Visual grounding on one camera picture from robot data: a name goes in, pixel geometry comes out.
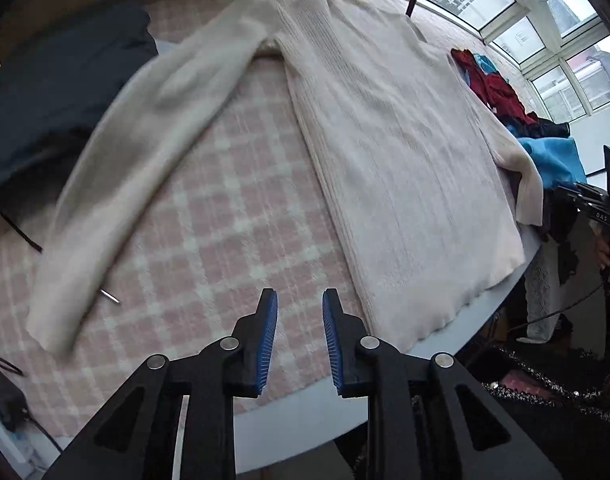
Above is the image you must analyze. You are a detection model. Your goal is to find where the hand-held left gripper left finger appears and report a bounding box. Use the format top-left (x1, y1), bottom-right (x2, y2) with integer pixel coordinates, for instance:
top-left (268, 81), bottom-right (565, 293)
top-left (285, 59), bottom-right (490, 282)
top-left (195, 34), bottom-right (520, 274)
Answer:
top-left (44, 288), bottom-right (278, 480)

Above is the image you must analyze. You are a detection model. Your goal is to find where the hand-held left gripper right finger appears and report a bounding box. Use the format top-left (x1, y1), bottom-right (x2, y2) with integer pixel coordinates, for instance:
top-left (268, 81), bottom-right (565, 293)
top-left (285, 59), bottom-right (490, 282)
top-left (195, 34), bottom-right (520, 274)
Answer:
top-left (322, 288), bottom-right (566, 480)

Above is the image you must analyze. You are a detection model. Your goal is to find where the cream knit sweater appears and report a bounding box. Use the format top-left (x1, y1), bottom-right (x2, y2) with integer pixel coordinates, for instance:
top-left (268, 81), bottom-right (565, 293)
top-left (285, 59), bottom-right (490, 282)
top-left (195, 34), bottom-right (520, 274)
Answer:
top-left (26, 0), bottom-right (544, 357)

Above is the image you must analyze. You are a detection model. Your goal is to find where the bright blue garment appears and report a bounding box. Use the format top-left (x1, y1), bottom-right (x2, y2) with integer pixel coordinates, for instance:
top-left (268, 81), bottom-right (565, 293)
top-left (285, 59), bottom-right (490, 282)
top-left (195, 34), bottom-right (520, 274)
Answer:
top-left (516, 137), bottom-right (586, 188)

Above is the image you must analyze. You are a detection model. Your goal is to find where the white lace cloth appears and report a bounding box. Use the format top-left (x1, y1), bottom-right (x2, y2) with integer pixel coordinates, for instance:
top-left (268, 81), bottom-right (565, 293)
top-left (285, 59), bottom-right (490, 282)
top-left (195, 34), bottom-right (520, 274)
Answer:
top-left (524, 245), bottom-right (576, 345)

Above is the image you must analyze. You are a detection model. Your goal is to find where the pink plaid blanket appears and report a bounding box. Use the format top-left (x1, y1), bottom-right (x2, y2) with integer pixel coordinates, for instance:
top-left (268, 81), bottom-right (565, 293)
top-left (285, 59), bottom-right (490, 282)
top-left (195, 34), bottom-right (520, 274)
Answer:
top-left (0, 0), bottom-right (540, 438)

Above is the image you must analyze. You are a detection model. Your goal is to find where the red garment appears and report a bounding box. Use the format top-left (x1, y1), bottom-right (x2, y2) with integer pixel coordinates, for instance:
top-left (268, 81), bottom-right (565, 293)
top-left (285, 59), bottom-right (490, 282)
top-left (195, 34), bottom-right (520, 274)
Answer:
top-left (451, 48), bottom-right (540, 127)

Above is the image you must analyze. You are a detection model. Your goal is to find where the black tweed jacket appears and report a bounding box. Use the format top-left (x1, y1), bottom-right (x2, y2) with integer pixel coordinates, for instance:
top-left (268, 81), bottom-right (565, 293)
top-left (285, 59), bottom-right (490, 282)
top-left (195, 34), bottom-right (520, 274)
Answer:
top-left (455, 310), bottom-right (610, 480)

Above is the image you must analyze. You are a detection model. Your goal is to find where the black power adapter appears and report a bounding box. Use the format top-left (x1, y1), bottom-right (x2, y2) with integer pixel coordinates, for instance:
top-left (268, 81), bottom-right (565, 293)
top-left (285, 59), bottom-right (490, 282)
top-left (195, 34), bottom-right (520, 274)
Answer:
top-left (0, 367), bottom-right (30, 432)

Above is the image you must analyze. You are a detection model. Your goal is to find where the dark blue garment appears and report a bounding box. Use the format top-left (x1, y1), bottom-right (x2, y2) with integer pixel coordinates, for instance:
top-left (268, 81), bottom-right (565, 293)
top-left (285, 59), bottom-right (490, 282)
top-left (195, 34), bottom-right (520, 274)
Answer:
top-left (0, 1), bottom-right (160, 196)

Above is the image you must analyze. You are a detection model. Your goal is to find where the black cable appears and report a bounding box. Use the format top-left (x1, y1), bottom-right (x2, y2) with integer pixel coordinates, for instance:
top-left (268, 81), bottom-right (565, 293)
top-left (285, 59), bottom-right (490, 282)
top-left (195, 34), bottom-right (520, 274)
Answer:
top-left (0, 213), bottom-right (44, 253)

